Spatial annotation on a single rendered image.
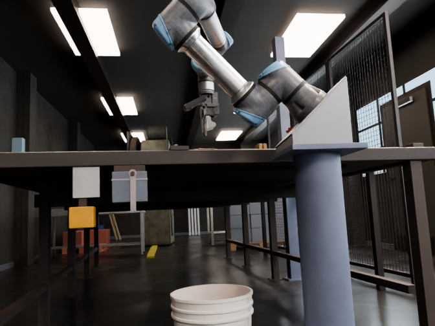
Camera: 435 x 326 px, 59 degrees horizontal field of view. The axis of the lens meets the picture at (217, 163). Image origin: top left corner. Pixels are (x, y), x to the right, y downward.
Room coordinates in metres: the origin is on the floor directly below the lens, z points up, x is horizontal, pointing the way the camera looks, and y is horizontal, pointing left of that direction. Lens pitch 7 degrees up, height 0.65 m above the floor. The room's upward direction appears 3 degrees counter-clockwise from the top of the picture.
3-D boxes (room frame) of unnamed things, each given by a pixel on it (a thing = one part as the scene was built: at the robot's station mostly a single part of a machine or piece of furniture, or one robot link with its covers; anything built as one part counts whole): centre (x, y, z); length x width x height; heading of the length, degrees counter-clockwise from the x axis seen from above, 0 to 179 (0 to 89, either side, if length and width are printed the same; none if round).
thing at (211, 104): (1.80, 0.03, 1.17); 0.09 x 0.08 x 0.12; 101
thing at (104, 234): (8.33, 2.81, 0.21); 1.15 x 0.78 x 0.41; 8
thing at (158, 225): (9.19, 1.49, 1.38); 1.45 x 1.24 x 2.76; 9
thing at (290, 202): (3.79, -0.68, 1.20); 0.17 x 0.17 x 2.40; 12
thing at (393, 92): (4.46, -1.12, 1.11); 3.04 x 0.03 x 2.21; 12
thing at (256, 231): (7.20, -0.73, 0.54); 1.09 x 0.73 x 1.08; 86
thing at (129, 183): (1.55, 0.35, 0.77); 0.14 x 0.11 x 0.18; 102
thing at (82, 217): (1.51, 0.53, 0.74); 0.09 x 0.08 x 0.24; 102
